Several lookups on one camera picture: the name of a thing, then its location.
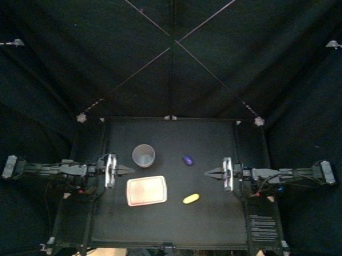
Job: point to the grey table clamp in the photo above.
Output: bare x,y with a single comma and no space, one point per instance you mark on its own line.
48,246

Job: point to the grey bowl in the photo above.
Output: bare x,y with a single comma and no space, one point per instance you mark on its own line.
143,155

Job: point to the yellow toy corn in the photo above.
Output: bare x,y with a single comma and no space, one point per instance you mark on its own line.
191,198

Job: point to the small grey frame bracket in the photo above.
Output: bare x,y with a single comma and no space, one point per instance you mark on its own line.
170,117

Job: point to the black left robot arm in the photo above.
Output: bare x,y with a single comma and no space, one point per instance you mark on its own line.
48,169

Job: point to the purple toy eggplant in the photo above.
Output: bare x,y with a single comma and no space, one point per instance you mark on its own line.
187,160

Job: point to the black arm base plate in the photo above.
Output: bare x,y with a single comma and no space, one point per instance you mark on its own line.
74,220

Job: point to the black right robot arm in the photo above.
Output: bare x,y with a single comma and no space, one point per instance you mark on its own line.
289,174

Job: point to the grey frame corner bracket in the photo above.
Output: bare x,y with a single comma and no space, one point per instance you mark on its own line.
13,42
259,121
82,117
333,44

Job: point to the white square tray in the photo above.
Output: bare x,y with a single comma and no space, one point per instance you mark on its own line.
146,191

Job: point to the black base plate white label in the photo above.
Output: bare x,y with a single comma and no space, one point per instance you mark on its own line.
263,226

